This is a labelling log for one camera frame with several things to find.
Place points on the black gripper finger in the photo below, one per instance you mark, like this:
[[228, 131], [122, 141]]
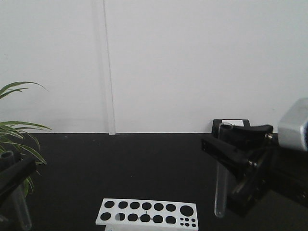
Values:
[[13, 176]]

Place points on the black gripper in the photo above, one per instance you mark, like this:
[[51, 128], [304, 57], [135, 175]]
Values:
[[259, 166]]

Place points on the clear test tube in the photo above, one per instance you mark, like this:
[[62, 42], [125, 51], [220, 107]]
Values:
[[221, 176], [17, 196]]

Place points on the black socket base box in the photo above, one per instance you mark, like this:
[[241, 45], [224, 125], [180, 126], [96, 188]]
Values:
[[217, 122]]

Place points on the green potted plant leaves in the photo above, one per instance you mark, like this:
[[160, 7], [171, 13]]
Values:
[[13, 133]]

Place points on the white test tube rack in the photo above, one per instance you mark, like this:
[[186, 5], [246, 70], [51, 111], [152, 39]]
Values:
[[147, 215]]

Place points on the white wall power socket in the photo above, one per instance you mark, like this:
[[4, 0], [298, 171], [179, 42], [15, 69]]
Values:
[[239, 123]]

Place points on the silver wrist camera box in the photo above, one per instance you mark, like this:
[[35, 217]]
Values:
[[293, 127]]

